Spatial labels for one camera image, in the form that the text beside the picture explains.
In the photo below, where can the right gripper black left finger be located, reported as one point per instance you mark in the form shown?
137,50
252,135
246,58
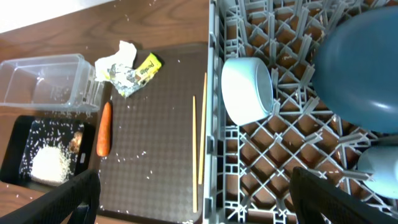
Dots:
77,199

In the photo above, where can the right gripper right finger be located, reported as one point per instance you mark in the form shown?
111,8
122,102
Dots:
315,199

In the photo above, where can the brown food scrap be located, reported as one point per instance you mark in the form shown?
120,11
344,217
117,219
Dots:
75,143

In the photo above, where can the small blue cup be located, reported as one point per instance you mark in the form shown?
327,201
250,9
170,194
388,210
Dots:
381,163

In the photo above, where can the light blue rice bowl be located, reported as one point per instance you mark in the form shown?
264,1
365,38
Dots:
247,91

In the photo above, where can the dark blue plate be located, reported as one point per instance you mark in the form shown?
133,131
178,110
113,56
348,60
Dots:
356,70

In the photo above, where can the grey dishwasher rack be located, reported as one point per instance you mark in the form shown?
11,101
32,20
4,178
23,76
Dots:
248,167

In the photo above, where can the pile of white rice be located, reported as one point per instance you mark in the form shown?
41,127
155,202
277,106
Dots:
50,166

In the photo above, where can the black plastic bin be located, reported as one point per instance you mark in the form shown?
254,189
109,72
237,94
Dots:
30,133

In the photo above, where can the orange carrot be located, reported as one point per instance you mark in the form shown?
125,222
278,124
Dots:
103,144

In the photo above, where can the dark brown serving tray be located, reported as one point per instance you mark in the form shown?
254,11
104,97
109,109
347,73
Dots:
147,177

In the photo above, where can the clear plastic bin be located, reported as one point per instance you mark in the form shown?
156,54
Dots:
57,82

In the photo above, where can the left wooden chopstick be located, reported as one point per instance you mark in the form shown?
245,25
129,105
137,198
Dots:
194,155

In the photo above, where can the crumpled foil wrapper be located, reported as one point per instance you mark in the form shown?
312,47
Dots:
124,79

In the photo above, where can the yellow snack packet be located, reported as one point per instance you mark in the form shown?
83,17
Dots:
148,68

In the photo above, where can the crumpled white paper napkin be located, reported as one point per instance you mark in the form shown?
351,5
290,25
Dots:
123,58

